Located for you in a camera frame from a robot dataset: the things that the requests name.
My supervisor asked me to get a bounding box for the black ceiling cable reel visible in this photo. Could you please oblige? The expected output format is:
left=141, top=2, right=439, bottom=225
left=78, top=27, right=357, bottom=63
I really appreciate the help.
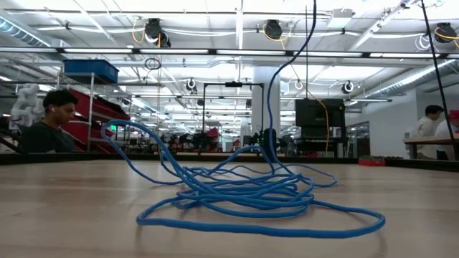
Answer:
left=432, top=21, right=459, bottom=44
left=263, top=19, right=284, bottom=40
left=144, top=17, right=172, bottom=48

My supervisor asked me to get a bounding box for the white building column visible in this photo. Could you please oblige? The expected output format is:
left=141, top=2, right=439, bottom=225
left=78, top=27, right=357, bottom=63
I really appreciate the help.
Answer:
left=251, top=66, right=282, bottom=151

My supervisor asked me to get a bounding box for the small red box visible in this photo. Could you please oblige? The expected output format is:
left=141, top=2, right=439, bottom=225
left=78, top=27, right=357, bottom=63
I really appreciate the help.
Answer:
left=358, top=156, right=387, bottom=167

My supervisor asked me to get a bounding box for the blue cord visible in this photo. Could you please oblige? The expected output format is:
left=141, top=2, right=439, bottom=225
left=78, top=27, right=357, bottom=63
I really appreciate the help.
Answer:
left=100, top=0, right=387, bottom=239

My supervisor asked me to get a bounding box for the long light bar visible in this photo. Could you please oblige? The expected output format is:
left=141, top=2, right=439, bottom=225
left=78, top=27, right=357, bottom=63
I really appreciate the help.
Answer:
left=0, top=46, right=459, bottom=58

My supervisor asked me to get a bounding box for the black monitor on cart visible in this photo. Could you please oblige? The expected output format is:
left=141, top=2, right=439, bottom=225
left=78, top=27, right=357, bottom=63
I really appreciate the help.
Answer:
left=293, top=98, right=347, bottom=158

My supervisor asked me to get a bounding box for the blue storage bin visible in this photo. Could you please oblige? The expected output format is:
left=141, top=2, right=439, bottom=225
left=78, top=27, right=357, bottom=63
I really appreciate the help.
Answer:
left=63, top=59, right=120, bottom=84

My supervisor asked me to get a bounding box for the thin black diagonal rod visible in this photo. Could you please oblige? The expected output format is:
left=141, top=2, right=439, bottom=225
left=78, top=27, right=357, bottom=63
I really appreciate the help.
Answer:
left=420, top=0, right=459, bottom=161

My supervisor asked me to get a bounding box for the yellow cable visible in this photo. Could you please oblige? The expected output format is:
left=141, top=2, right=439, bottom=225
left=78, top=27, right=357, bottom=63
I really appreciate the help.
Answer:
left=308, top=93, right=331, bottom=153

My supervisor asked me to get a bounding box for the black background robot station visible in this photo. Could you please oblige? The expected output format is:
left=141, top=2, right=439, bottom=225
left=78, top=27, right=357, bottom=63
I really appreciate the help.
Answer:
left=189, top=81, right=268, bottom=154

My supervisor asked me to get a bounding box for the metal shelf with red bins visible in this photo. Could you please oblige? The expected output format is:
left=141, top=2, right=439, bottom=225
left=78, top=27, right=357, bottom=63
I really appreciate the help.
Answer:
left=56, top=71, right=132, bottom=154

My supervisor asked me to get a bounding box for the wooden table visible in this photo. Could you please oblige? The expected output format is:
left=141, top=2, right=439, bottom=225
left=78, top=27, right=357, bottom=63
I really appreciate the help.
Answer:
left=403, top=135, right=459, bottom=161

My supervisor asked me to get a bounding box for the person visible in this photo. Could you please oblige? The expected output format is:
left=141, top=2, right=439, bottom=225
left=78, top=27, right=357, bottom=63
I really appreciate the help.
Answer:
left=20, top=89, right=80, bottom=154
left=408, top=105, right=445, bottom=161
left=434, top=109, right=459, bottom=161

